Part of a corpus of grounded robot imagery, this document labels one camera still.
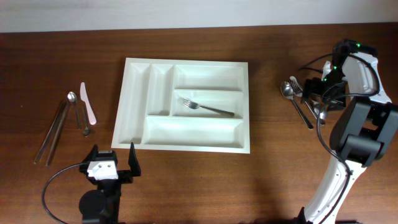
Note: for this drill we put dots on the white plastic cutlery tray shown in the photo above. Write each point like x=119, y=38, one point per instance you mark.
x=151, y=115

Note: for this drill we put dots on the pink plastic knife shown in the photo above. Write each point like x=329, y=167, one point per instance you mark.
x=84, y=98

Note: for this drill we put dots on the small silver teaspoon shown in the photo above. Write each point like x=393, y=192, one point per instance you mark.
x=73, y=100

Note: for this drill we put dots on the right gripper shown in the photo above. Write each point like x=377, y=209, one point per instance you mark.
x=314, y=88

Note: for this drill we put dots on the silver fork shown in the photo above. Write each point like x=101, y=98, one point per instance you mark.
x=298, y=90
x=193, y=105

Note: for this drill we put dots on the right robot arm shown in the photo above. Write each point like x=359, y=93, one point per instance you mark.
x=350, y=82

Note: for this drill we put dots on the small dark teaspoon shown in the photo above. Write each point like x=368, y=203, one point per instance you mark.
x=87, y=130

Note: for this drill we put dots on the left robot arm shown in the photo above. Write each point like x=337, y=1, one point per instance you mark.
x=101, y=205

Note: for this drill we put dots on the silver tablespoon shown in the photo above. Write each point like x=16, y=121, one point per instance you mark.
x=288, y=93
x=317, y=107

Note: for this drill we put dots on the long metal tongs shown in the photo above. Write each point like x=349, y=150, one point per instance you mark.
x=53, y=135

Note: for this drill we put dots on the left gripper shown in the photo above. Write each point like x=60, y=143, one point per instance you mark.
x=125, y=177

